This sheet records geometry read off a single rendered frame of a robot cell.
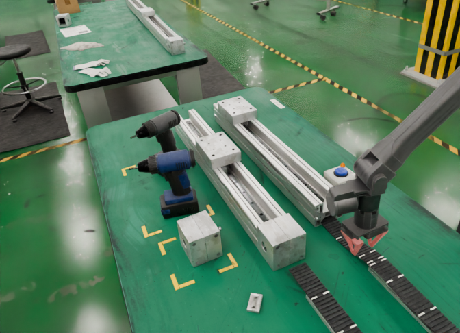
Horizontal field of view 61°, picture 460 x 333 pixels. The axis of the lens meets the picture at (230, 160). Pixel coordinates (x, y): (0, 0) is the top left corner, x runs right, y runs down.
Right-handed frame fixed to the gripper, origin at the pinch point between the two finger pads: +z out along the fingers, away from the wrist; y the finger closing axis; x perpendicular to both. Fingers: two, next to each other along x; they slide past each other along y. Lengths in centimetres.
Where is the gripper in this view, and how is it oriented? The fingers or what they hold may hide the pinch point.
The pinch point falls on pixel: (362, 247)
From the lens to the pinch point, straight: 113.7
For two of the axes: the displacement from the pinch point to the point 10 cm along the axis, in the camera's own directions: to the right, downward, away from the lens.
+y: -9.0, 3.0, -3.2
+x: 4.2, 4.4, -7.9
